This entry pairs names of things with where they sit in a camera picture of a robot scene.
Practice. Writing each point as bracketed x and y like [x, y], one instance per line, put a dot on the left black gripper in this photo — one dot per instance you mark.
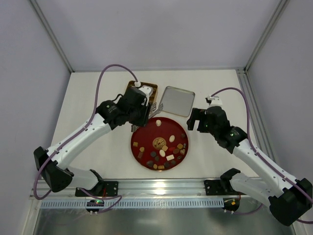
[145, 115]

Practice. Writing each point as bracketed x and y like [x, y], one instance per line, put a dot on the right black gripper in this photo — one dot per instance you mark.
[200, 120]

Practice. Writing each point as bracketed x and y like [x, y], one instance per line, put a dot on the silver metal tongs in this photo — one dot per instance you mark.
[154, 111]

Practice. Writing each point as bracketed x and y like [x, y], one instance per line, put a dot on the white cone chocolate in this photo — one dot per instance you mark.
[158, 123]

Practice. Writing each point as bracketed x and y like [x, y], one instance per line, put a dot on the white oval swirl chocolate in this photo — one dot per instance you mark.
[172, 138]

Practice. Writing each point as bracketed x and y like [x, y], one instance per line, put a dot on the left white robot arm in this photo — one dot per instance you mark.
[54, 163]

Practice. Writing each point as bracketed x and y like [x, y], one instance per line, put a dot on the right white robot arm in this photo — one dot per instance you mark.
[287, 197]

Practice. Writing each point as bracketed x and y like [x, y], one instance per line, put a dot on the gold chocolate tin box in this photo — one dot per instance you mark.
[153, 96]

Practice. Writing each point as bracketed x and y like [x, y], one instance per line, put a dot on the white rectangular chocolate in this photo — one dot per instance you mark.
[170, 157]

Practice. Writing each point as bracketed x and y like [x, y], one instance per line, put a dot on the silver tin lid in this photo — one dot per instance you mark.
[177, 101]

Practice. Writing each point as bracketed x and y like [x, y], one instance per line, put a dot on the red round plate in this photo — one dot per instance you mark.
[152, 138]

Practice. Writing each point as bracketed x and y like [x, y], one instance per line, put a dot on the aluminium mounting rail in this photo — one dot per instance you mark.
[143, 188]

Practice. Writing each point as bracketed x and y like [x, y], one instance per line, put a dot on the slotted cable duct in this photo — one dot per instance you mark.
[134, 203]

